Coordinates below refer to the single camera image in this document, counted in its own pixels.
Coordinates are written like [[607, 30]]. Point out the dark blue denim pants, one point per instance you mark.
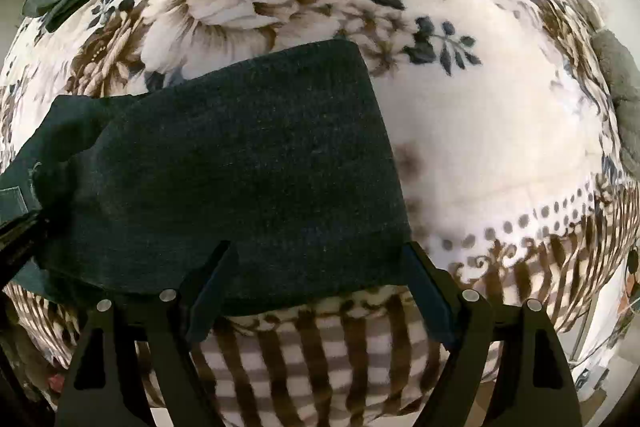
[[285, 156]]

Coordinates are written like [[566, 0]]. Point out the grey pillow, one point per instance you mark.
[[622, 75]]

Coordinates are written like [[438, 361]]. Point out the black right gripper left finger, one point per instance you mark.
[[129, 333]]

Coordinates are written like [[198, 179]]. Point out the floral brown white blanket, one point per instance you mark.
[[505, 143]]

